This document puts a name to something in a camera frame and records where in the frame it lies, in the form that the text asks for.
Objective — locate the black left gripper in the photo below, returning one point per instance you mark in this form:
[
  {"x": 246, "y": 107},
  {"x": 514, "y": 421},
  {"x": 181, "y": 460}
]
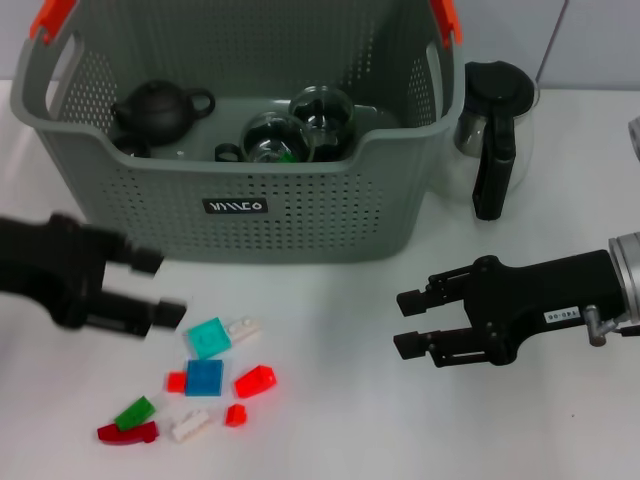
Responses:
[{"x": 50, "y": 260}]

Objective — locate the small black clay teacup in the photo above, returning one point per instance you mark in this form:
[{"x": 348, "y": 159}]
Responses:
[{"x": 132, "y": 146}]

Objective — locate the small orange sloped brick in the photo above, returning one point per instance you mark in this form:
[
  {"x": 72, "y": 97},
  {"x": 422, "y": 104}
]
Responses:
[{"x": 235, "y": 416}]

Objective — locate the dark red curved brick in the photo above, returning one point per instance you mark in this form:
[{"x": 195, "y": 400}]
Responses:
[{"x": 125, "y": 434}]

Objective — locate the large orange sloped brick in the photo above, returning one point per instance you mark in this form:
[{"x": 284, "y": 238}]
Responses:
[{"x": 255, "y": 382}]

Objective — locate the white building brick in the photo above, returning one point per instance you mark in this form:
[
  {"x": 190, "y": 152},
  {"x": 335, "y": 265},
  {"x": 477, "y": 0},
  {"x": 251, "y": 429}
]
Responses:
[
  {"x": 189, "y": 425},
  {"x": 245, "y": 329}
]

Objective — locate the grey perforated storage basket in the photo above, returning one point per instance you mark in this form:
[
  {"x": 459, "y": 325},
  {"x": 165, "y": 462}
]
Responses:
[{"x": 300, "y": 215}]

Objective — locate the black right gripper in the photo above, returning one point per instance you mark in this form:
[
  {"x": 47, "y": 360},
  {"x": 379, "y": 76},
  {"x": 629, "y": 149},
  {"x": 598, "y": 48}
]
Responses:
[{"x": 550, "y": 292}]

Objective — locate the glass carafe black lid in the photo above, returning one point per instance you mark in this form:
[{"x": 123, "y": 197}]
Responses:
[{"x": 500, "y": 90}]

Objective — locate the black clay teapot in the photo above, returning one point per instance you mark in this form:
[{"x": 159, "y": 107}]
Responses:
[{"x": 155, "y": 112}]

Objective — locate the green building brick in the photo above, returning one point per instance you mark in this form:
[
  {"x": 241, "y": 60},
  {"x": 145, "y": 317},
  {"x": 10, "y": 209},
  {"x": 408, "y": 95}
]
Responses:
[
  {"x": 289, "y": 157},
  {"x": 134, "y": 413}
]

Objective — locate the teal square building brick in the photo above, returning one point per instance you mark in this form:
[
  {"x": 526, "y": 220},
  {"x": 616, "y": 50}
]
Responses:
[{"x": 207, "y": 337}]

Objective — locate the small orange square brick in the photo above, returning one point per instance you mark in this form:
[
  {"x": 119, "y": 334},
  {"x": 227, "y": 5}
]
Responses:
[{"x": 176, "y": 382}]

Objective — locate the blue square building brick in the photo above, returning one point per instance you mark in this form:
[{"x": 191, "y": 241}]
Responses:
[{"x": 204, "y": 377}]

